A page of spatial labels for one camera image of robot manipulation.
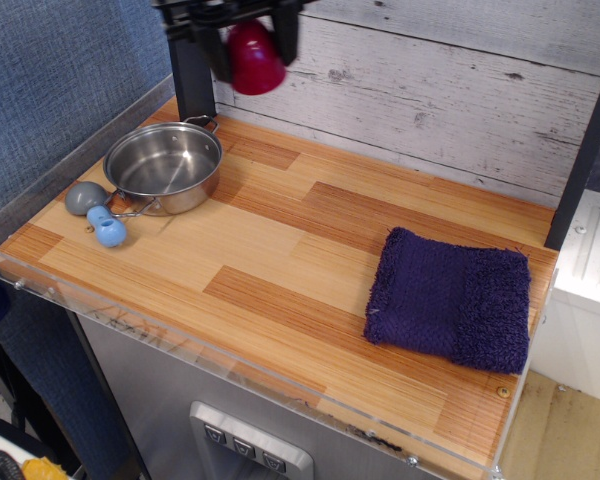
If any dark red toy pepper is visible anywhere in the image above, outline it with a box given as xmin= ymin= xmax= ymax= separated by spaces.
xmin=227 ymin=20 xmax=286 ymax=96

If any stainless steel pot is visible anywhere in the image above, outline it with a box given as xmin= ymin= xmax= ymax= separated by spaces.
xmin=103 ymin=115 xmax=223 ymax=217

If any silver dispenser button panel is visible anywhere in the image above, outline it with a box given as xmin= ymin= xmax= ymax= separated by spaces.
xmin=189 ymin=401 xmax=314 ymax=479

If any white ribbed plastic box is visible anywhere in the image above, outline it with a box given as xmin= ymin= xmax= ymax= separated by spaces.
xmin=531 ymin=190 xmax=600 ymax=399

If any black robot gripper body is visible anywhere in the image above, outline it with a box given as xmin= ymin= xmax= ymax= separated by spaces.
xmin=152 ymin=0 xmax=312 ymax=40

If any purple folded towel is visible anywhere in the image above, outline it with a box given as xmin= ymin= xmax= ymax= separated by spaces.
xmin=364 ymin=227 xmax=531 ymax=374

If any left black vertical post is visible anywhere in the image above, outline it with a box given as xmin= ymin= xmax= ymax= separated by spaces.
xmin=163 ymin=22 xmax=217 ymax=120

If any black vertical post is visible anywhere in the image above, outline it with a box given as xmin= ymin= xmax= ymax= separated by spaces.
xmin=544 ymin=93 xmax=600 ymax=251
xmin=163 ymin=22 xmax=217 ymax=120

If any clear acrylic edge guard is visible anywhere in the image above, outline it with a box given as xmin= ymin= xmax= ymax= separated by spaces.
xmin=0 ymin=256 xmax=501 ymax=479

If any grey and blue toy scoop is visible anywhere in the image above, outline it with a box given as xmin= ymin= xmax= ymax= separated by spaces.
xmin=65 ymin=181 xmax=127 ymax=248

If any black and yellow cable bundle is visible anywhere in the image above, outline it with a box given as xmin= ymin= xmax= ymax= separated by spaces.
xmin=0 ymin=448 xmax=70 ymax=480

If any right black vertical post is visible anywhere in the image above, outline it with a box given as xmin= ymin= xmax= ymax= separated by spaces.
xmin=544 ymin=93 xmax=600 ymax=251

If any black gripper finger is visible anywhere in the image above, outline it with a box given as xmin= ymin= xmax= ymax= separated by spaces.
xmin=271 ymin=6 xmax=300 ymax=66
xmin=199 ymin=27 xmax=233 ymax=84

